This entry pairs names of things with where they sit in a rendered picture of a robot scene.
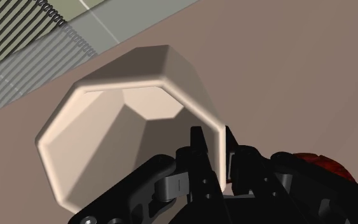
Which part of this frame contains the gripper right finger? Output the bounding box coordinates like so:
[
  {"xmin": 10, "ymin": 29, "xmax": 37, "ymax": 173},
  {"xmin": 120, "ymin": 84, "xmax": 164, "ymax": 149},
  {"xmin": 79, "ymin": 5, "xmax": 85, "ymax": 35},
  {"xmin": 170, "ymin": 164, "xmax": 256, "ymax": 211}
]
[{"xmin": 224, "ymin": 125, "xmax": 358, "ymax": 224}]

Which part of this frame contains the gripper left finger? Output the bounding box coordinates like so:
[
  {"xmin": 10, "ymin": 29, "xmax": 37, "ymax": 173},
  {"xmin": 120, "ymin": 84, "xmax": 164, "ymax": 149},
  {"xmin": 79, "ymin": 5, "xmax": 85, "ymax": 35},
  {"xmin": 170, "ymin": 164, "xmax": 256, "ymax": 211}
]
[{"xmin": 67, "ymin": 125, "xmax": 233, "ymax": 224}]

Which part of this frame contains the beige octagonal cup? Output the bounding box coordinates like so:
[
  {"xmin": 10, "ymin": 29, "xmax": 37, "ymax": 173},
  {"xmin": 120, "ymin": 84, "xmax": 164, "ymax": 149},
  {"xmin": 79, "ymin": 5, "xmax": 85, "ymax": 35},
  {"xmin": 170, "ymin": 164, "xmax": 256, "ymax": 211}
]
[{"xmin": 34, "ymin": 45, "xmax": 228, "ymax": 214}]

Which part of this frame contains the dark red round object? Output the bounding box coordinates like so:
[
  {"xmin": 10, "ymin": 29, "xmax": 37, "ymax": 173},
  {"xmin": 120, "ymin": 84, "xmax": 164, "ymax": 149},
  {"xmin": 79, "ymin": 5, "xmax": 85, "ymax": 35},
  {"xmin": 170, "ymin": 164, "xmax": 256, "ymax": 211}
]
[{"xmin": 293, "ymin": 152, "xmax": 357, "ymax": 183}]

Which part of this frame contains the striped rug with fringe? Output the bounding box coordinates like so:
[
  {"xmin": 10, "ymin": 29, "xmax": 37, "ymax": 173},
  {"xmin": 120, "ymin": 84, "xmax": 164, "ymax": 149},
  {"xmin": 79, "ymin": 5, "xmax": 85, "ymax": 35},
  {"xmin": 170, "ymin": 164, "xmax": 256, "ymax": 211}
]
[{"xmin": 0, "ymin": 0, "xmax": 99, "ymax": 119}]

